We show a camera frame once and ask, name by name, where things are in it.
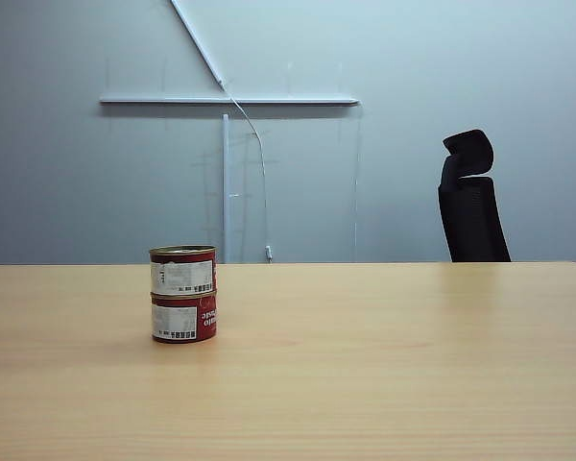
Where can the white diagonal wall rail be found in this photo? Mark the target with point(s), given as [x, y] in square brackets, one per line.
[197, 41]

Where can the white horizontal wall rail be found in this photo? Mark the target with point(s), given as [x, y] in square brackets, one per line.
[221, 101]

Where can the white vertical wall rail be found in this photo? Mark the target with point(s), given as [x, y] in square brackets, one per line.
[226, 192]

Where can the black office chair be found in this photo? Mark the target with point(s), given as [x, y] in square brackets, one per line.
[475, 216]

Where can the red tomato paste can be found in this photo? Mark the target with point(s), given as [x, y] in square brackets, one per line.
[184, 319]
[182, 271]

